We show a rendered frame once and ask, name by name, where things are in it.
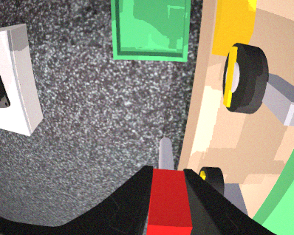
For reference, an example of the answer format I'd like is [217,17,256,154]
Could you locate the red-headed pin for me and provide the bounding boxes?
[146,137,192,235]

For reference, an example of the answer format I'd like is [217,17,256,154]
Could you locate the tan wooden ramp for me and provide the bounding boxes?
[177,0,294,219]

